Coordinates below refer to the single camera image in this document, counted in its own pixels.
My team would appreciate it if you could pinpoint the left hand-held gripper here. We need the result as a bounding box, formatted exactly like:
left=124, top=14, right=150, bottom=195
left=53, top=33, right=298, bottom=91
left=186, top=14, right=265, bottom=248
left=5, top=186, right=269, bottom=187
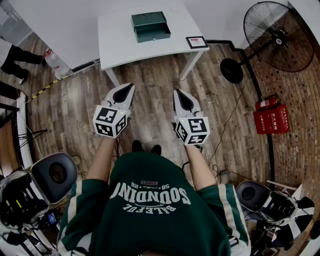
left=92, top=82, right=136, bottom=139

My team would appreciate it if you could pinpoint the white metal rack frame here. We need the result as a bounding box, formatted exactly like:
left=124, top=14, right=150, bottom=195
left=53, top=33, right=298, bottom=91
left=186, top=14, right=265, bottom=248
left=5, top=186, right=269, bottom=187
left=15, top=91, right=35, bottom=169

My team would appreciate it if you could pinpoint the thin black floor cable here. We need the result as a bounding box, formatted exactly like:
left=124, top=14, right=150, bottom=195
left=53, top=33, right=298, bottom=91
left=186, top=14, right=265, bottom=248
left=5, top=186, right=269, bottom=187
left=207, top=79, right=249, bottom=166

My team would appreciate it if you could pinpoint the black wired machine frame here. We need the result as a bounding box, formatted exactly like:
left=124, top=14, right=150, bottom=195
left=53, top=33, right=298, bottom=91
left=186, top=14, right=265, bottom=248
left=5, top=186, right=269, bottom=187
left=0, top=170, right=51, bottom=234

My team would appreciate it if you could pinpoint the grey rounded machine shell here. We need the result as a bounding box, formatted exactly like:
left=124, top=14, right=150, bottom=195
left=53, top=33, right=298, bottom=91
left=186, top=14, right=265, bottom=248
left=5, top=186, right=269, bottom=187
left=235, top=180, right=271, bottom=214
left=30, top=152, right=79, bottom=205

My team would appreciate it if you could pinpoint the dark green plastic box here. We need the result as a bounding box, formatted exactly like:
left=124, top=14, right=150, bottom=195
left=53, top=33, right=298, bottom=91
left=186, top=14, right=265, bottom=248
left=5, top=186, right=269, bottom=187
left=131, top=10, right=167, bottom=27

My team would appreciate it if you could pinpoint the black pedestal fan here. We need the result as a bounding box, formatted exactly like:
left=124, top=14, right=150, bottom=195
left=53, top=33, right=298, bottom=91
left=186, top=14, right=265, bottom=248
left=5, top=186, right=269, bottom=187
left=219, top=0, right=316, bottom=85

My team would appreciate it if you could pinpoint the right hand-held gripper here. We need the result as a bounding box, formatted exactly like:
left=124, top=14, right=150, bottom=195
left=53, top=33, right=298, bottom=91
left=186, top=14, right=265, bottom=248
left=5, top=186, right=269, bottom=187
left=173, top=88, right=211, bottom=147

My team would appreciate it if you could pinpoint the green printed shirt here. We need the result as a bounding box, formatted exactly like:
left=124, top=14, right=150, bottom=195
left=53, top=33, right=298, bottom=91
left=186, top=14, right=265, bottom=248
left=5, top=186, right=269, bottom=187
left=56, top=151, right=252, bottom=256

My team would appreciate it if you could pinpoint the red fire extinguisher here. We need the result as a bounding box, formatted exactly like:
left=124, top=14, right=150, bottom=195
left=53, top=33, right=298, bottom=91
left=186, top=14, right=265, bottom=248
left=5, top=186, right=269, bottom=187
left=254, top=94, right=281, bottom=111

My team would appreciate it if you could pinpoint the person's left forearm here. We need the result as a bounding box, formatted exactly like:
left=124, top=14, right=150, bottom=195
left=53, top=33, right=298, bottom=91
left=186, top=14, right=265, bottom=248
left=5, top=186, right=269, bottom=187
left=85, top=135, right=119, bottom=186

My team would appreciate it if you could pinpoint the black framed white card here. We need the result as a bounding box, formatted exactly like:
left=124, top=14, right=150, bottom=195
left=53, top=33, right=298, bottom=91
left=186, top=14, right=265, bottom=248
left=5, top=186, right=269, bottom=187
left=185, top=35, right=209, bottom=50

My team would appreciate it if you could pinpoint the white table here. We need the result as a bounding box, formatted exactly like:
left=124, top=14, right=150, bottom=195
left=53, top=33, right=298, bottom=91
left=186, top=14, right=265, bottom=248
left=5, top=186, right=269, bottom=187
left=97, top=1, right=210, bottom=87

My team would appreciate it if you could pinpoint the yellow black hazard tape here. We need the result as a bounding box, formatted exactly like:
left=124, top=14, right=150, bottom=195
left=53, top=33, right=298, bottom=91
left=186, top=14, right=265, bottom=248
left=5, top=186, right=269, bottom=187
left=30, top=74, right=69, bottom=100

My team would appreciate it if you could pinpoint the white black machine frame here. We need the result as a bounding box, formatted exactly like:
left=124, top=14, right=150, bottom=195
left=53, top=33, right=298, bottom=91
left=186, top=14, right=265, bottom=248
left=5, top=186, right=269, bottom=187
left=258, top=189, right=301, bottom=226

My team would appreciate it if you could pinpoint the person's right forearm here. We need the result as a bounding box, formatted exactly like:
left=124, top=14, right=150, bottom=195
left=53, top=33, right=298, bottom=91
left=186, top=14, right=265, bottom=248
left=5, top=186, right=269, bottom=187
left=184, top=143, right=218, bottom=193

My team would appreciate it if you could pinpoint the red fire extinguisher box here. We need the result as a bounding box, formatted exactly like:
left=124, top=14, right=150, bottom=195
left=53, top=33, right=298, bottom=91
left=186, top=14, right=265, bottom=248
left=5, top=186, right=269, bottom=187
left=252, top=104, right=291, bottom=135

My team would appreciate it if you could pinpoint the dark green metal box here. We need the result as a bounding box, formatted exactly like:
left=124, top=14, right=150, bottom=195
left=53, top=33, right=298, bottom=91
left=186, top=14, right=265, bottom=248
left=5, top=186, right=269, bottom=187
left=134, top=21, right=172, bottom=44

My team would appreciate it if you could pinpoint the black tripod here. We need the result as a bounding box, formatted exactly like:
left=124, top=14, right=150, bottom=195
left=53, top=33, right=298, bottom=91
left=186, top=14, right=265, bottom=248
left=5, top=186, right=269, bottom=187
left=16, top=128, right=48, bottom=149

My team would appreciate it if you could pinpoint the small blue screen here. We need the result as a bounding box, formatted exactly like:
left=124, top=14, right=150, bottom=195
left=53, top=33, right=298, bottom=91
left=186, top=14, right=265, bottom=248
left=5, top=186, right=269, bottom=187
left=46, top=212, right=59, bottom=225

